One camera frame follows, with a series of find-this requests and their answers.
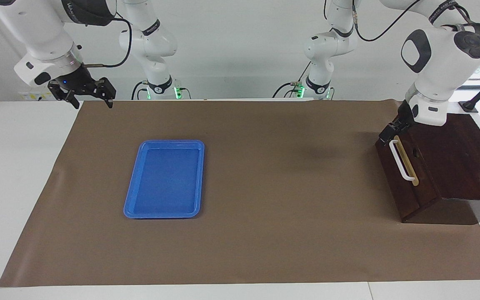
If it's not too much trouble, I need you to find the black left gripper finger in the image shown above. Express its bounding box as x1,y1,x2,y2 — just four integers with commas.
380,121,403,142

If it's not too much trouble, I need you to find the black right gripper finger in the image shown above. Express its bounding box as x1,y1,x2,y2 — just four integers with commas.
48,82,81,110
93,77,117,108

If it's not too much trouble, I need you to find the white drawer handle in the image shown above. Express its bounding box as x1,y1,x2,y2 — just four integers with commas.
389,140,415,182

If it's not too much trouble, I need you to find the dark wooden drawer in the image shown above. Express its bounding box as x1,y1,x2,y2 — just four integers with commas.
375,124,441,223

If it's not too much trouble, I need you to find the white socket strip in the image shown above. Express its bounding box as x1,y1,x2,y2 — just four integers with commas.
20,92,57,102

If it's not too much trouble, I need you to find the dark wooden cabinet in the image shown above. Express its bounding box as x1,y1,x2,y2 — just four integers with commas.
396,112,480,225

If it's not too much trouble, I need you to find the blue plastic tray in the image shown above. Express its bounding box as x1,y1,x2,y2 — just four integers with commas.
123,140,205,219

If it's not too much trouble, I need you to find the brown paper table mat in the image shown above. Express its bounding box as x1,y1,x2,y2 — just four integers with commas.
0,99,480,288

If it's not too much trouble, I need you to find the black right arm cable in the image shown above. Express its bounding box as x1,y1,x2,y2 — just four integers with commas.
84,17,133,68

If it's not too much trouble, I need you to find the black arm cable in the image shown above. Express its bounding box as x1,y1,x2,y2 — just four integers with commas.
350,0,480,42
84,17,133,68

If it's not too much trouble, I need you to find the black base cable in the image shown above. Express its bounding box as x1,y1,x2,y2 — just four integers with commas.
272,81,304,99
131,81,149,100

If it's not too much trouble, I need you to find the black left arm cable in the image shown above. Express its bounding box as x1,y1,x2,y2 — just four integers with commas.
350,0,480,42

